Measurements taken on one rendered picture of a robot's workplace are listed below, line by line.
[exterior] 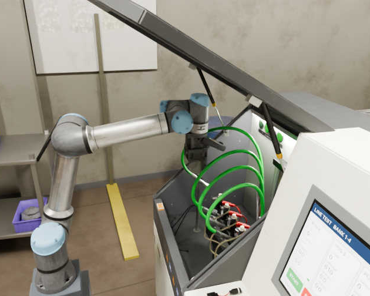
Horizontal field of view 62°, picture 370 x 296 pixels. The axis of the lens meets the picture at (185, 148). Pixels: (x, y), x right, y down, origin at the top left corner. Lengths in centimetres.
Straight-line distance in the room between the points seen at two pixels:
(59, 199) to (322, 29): 387
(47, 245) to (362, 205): 101
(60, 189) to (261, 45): 317
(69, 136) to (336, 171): 80
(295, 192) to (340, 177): 17
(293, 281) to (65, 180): 86
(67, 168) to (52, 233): 25
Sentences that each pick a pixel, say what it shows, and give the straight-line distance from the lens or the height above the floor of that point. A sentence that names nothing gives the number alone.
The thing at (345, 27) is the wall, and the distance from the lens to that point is 476.
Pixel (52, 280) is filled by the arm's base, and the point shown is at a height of 96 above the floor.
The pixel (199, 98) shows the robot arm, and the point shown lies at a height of 159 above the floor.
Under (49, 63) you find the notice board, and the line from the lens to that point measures 334.
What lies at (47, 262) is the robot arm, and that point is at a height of 104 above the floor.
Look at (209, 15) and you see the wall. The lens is 364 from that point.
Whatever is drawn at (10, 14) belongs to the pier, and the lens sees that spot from 307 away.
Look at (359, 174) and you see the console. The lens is 84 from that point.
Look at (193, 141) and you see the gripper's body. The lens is 124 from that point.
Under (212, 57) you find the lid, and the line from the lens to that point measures 81.
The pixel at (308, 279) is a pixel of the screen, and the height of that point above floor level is 123.
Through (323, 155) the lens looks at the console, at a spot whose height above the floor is 153.
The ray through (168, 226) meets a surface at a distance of 151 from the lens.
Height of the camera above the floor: 187
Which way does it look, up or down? 23 degrees down
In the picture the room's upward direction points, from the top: 1 degrees clockwise
